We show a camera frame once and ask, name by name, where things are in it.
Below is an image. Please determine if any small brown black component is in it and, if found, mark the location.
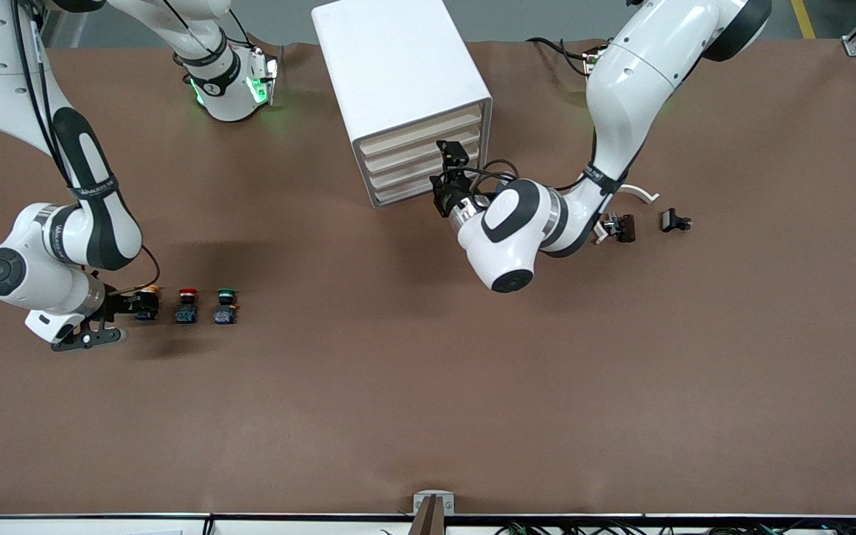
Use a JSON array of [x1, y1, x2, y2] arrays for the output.
[[603, 213, 637, 244]]

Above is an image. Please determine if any white curved plastic ring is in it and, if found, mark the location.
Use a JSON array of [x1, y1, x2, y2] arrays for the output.
[[593, 184, 659, 244]]

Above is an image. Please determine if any red push button switch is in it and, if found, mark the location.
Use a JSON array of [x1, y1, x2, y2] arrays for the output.
[[175, 287, 200, 325]]

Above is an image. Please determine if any yellow push button switch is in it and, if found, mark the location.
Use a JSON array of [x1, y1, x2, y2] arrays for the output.
[[134, 285, 162, 322]]

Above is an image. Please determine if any black table edge rail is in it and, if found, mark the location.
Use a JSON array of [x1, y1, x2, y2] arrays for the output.
[[0, 511, 856, 521]]

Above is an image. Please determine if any silver base connector bracket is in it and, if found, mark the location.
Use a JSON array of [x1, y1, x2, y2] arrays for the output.
[[583, 45, 612, 77], [248, 51, 282, 106]]

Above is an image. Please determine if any black table cable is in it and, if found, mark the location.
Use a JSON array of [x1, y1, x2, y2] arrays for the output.
[[526, 36, 594, 77]]

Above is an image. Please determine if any green push button switch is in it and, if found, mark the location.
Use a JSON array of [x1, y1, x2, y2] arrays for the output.
[[213, 288, 240, 325]]

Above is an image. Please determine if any brown table cover mat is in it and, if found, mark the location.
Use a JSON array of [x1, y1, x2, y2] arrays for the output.
[[0, 37, 856, 517]]

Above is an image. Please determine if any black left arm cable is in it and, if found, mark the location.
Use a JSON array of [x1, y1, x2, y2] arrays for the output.
[[461, 158, 519, 198]]

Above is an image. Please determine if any grey metal edge bracket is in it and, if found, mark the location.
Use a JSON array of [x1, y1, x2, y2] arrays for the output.
[[413, 490, 455, 516]]

